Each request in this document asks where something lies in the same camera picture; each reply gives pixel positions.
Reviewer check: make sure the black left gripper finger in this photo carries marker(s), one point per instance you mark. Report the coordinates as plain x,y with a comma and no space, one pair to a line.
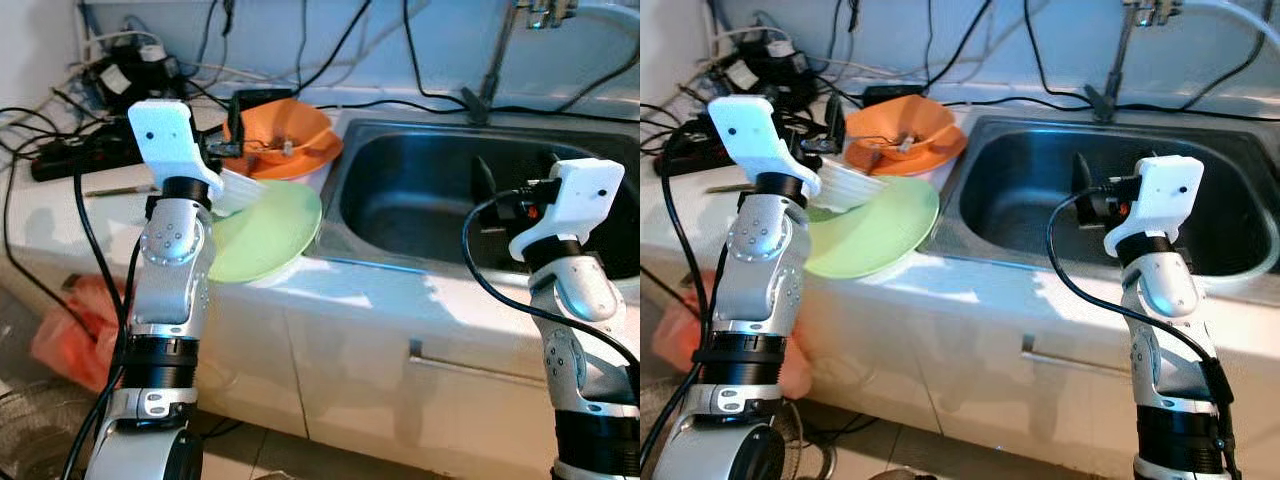
237,125
830,125

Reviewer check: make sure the white ribbed bowl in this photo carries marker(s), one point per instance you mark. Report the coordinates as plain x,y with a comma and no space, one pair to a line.
240,190
850,188

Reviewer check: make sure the wooden chopstick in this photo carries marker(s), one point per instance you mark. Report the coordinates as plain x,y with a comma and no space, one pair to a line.
115,190
732,188
722,188
130,189

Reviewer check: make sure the green plate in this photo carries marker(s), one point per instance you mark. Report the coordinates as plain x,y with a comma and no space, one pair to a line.
880,235
270,235

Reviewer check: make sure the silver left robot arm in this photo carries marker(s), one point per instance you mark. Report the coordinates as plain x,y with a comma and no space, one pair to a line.
770,260
175,260

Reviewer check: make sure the black power brick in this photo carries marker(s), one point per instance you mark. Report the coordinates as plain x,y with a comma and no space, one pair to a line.
250,94
890,94

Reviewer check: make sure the silver metal utensil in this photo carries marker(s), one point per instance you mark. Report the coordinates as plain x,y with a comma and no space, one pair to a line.
900,142
285,147

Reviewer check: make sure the stainless steel sink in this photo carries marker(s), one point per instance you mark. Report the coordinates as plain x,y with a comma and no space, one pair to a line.
420,190
1010,190

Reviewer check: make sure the orange bowl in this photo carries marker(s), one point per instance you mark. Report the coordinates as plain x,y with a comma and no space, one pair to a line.
300,120
920,118

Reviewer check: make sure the dark metal faucet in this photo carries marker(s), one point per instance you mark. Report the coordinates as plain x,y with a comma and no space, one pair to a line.
480,100
1103,100

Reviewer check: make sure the black power adapter white label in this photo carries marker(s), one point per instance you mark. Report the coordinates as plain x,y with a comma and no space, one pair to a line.
115,88
155,75
740,75
780,62

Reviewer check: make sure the orange plate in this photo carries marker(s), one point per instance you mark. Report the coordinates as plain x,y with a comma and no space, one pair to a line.
325,160
945,155

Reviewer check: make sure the black power strip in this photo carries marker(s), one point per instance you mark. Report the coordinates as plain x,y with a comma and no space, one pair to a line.
690,150
70,160

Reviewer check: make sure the red plastic bag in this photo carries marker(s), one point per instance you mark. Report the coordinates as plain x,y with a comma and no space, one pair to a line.
675,330
65,340

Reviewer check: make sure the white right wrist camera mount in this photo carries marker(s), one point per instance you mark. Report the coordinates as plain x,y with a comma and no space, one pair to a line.
590,195
1170,190

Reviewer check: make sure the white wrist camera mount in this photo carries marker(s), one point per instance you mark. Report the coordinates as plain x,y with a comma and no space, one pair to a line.
165,135
1170,190
590,195
745,130

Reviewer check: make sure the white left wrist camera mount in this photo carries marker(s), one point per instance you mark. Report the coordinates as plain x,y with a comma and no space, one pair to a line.
165,135
745,130

